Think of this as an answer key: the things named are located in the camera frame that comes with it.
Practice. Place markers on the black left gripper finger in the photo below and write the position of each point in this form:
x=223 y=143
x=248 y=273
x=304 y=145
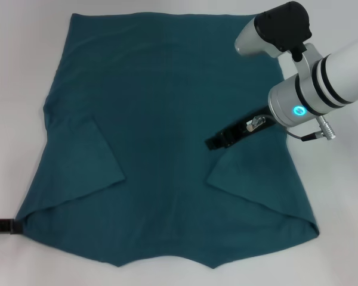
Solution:
x=6 y=225

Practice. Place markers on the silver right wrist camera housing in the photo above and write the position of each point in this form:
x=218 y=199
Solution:
x=274 y=29

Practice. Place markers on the teal blue shirt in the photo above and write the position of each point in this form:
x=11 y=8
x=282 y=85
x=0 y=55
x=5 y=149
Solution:
x=152 y=104

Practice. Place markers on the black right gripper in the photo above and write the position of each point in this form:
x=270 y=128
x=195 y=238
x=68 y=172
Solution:
x=253 y=122

